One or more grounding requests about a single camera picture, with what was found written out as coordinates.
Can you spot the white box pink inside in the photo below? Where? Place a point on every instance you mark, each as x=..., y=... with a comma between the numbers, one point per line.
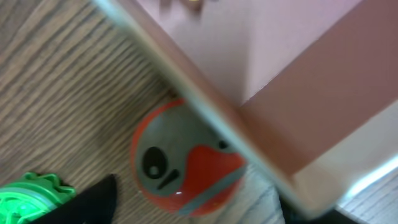
x=305, y=90

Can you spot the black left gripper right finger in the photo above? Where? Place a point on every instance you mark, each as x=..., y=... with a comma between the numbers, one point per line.
x=332, y=217

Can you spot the green round gear toy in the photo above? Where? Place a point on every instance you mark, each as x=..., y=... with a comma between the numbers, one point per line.
x=32, y=196

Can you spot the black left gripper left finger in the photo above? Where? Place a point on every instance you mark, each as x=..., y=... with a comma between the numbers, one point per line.
x=95, y=205

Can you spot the red round face ball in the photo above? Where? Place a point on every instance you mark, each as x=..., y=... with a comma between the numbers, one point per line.
x=181, y=165

